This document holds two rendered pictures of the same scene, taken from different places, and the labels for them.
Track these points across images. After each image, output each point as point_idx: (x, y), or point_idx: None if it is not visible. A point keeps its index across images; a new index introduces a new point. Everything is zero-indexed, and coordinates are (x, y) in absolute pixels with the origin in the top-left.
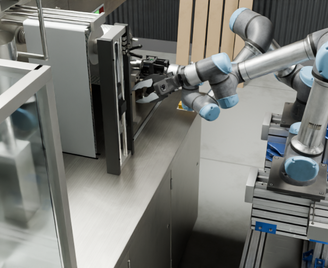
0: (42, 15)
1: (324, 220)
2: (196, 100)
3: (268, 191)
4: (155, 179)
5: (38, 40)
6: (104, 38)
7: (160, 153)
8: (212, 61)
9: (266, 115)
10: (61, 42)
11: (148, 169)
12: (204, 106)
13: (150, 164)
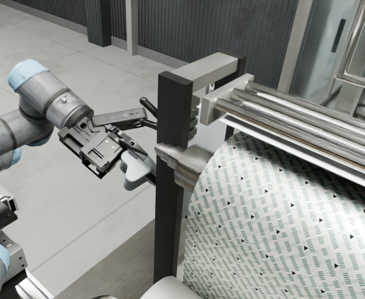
0: None
1: None
2: None
3: (5, 236)
4: (151, 227)
5: None
6: (230, 56)
7: (115, 274)
8: (49, 71)
9: None
10: None
11: (150, 247)
12: None
13: (142, 258)
